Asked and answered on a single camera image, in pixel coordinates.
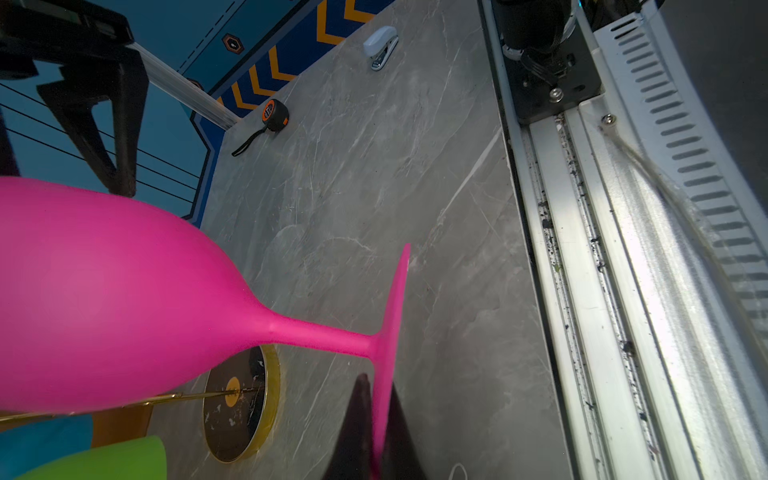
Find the blue white stapler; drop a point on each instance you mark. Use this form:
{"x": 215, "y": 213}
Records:
{"x": 380, "y": 46}

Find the orange black tape measure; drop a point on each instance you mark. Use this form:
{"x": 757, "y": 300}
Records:
{"x": 275, "y": 117}

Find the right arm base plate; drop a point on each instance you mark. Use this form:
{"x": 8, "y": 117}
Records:
{"x": 548, "y": 62}

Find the pink wine glass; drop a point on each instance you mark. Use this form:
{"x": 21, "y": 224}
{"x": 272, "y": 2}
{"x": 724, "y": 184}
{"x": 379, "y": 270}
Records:
{"x": 106, "y": 301}

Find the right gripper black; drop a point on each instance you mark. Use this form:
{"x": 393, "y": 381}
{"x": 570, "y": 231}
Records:
{"x": 92, "y": 43}

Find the green wine glass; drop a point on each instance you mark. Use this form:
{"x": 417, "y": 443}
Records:
{"x": 142, "y": 458}

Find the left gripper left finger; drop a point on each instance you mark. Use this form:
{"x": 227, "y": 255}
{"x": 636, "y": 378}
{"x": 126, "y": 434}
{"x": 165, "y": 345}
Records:
{"x": 351, "y": 458}

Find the left blue wine glass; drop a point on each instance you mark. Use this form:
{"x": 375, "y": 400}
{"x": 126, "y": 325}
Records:
{"x": 29, "y": 446}

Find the gold wine glass rack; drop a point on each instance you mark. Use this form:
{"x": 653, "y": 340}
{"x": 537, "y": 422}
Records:
{"x": 239, "y": 402}

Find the aluminium front rail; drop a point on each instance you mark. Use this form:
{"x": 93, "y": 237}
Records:
{"x": 649, "y": 255}

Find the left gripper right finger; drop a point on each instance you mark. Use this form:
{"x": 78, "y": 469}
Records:
{"x": 399, "y": 460}

